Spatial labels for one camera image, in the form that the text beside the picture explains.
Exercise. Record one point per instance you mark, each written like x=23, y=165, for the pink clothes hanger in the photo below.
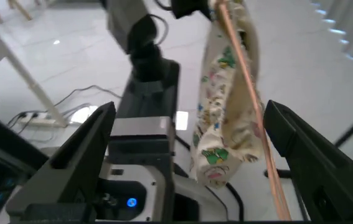
x=275, y=186

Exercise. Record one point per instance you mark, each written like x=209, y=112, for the cream printed garment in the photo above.
x=213, y=124

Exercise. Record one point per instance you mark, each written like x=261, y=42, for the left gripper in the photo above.
x=191, y=7

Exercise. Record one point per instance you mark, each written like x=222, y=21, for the wooden chair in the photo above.
x=20, y=9

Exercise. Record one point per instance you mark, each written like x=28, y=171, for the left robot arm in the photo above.
x=145, y=56

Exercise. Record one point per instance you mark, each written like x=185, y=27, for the white power strip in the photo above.
x=39, y=119

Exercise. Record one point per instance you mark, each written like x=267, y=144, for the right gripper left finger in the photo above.
x=76, y=180

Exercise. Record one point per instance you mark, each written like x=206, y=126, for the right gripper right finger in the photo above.
x=307, y=168

